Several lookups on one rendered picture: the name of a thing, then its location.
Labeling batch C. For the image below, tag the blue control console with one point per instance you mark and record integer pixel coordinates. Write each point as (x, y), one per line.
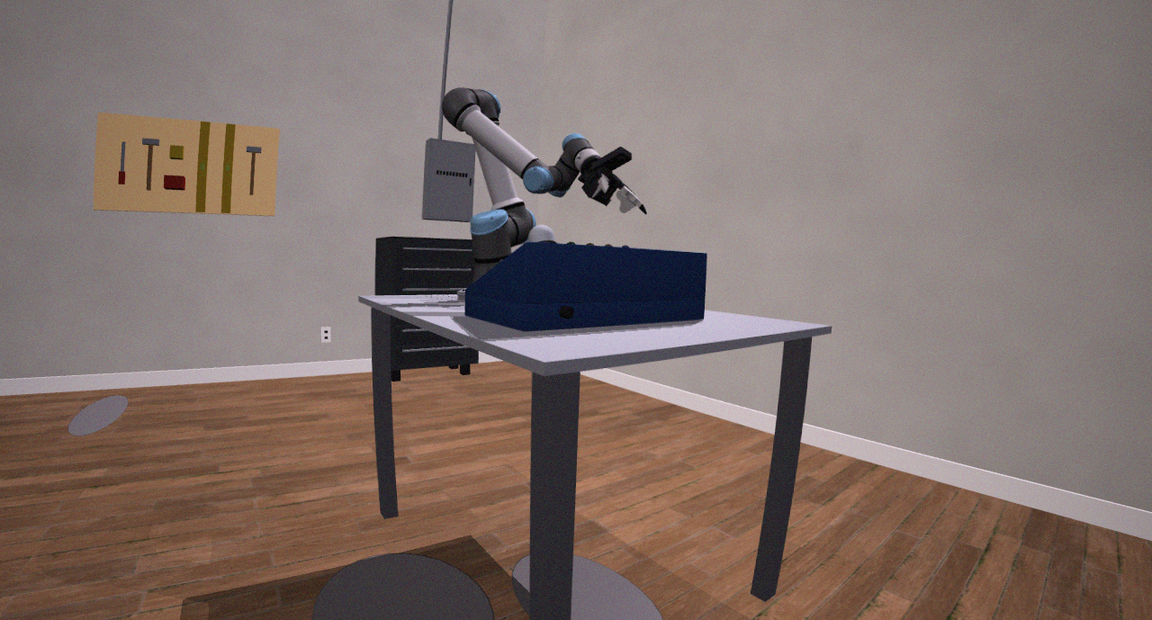
(547, 286)

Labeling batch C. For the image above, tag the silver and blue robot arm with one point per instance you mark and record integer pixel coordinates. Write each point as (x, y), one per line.
(506, 223)

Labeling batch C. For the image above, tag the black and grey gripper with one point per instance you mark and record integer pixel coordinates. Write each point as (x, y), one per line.
(604, 179)

